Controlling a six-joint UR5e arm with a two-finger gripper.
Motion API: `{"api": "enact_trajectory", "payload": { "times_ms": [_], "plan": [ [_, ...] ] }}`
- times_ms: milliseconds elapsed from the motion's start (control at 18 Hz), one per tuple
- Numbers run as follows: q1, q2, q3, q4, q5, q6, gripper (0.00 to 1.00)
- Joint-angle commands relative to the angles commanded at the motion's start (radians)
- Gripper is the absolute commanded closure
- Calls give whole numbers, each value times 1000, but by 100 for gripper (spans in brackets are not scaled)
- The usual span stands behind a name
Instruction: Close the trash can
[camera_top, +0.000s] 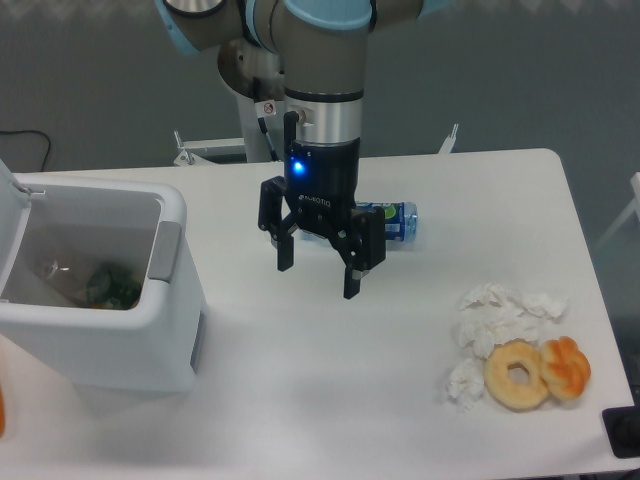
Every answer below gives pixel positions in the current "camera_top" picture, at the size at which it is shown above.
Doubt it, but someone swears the ring doughnut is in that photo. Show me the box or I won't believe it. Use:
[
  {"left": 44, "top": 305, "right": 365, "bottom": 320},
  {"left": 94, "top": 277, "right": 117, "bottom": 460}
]
[{"left": 483, "top": 341, "right": 549, "bottom": 411}]

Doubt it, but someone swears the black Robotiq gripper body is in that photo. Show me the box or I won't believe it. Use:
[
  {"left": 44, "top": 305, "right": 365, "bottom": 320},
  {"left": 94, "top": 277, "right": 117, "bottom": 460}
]
[{"left": 283, "top": 139, "right": 360, "bottom": 246}]

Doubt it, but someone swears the orange twisted bread roll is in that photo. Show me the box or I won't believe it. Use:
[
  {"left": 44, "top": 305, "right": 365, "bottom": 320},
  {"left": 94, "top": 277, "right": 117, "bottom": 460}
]
[{"left": 539, "top": 336, "right": 591, "bottom": 401}]

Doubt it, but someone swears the small crumpled white tissue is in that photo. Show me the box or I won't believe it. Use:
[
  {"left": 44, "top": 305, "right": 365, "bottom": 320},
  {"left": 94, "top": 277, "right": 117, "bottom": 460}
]
[{"left": 446, "top": 358, "right": 485, "bottom": 412}]

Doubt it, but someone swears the white frame at right edge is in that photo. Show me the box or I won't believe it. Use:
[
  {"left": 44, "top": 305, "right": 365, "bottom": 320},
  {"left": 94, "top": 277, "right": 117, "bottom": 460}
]
[{"left": 595, "top": 172, "right": 640, "bottom": 250}]

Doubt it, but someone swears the orange object at left edge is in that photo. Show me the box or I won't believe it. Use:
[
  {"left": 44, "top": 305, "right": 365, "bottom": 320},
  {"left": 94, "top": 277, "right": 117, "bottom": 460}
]
[{"left": 0, "top": 386, "right": 6, "bottom": 438}]

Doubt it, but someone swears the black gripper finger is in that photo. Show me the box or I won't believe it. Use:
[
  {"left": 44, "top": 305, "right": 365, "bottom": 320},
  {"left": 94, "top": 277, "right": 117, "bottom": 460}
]
[
  {"left": 328, "top": 207, "right": 386, "bottom": 299},
  {"left": 258, "top": 176, "right": 300, "bottom": 272}
]

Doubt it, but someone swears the blue plastic water bottle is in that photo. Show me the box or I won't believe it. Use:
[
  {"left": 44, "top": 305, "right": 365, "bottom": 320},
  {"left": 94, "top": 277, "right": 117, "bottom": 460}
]
[{"left": 356, "top": 201, "right": 418, "bottom": 243}]

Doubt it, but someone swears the black cable on floor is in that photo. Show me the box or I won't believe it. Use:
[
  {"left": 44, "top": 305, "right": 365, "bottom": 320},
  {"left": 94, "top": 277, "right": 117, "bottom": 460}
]
[{"left": 0, "top": 129, "right": 53, "bottom": 173}]

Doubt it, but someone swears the black cable on pedestal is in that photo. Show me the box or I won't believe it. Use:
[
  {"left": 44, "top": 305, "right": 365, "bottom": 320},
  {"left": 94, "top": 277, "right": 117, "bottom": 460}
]
[{"left": 251, "top": 77, "right": 279, "bottom": 163}]

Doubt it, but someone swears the large crumpled white tissue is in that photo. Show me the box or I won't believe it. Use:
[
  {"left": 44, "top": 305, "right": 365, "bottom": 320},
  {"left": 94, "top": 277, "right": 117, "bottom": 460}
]
[{"left": 454, "top": 282, "right": 569, "bottom": 359}]

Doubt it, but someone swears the green trash inside can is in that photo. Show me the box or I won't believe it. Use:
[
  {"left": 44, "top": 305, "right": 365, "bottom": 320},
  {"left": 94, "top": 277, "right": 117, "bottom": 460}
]
[{"left": 85, "top": 263, "right": 142, "bottom": 310}]

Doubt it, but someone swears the white trash can body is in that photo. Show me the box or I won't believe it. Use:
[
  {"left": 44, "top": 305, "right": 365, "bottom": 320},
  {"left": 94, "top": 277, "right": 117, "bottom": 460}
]
[{"left": 1, "top": 173, "right": 207, "bottom": 392}]

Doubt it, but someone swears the black device at table corner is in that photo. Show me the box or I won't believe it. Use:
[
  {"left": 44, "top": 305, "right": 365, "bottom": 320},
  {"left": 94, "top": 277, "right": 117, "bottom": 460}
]
[{"left": 602, "top": 406, "right": 639, "bottom": 459}]

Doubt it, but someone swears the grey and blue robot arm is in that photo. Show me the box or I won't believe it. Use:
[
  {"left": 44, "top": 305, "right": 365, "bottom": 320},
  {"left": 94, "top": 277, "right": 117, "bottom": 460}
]
[{"left": 156, "top": 1, "right": 442, "bottom": 298}]

